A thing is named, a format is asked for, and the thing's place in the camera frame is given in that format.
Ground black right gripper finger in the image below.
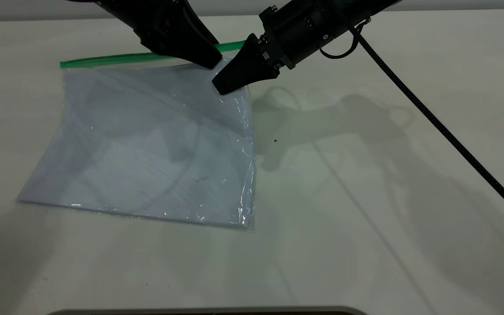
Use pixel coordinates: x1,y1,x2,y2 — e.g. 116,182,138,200
212,34,280,96

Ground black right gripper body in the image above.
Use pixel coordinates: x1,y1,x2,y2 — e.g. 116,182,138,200
259,0,358,70

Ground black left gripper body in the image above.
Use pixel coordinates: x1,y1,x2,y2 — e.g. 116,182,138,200
94,0,193,44

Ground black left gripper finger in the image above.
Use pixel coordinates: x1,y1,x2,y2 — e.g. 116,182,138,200
145,9,223,70

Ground clear zip bag green zipper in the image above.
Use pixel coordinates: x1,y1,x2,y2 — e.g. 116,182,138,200
16,40,258,231

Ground black braided cable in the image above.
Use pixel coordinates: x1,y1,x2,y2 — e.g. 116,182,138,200
319,0,504,226

